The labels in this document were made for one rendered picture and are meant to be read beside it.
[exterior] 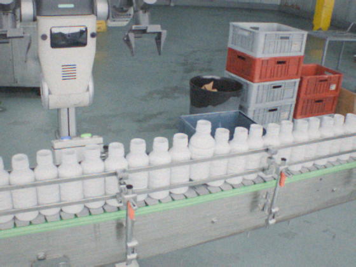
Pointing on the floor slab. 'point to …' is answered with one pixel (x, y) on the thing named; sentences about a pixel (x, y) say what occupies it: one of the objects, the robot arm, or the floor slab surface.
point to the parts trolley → (340, 49)
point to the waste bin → (210, 99)
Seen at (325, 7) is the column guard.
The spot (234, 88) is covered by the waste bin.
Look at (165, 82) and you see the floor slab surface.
